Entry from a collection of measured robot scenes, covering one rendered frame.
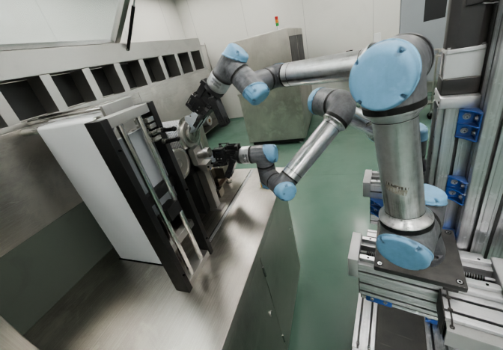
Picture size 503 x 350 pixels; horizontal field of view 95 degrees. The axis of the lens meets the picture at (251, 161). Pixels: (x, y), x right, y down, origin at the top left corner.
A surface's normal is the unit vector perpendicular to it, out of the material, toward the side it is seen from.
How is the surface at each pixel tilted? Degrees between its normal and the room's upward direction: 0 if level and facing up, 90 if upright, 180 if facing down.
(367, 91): 83
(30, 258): 90
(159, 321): 0
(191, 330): 0
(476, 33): 90
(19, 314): 90
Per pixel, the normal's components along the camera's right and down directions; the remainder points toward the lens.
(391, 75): -0.70, 0.33
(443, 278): -0.22, -0.88
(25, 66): 0.93, -0.05
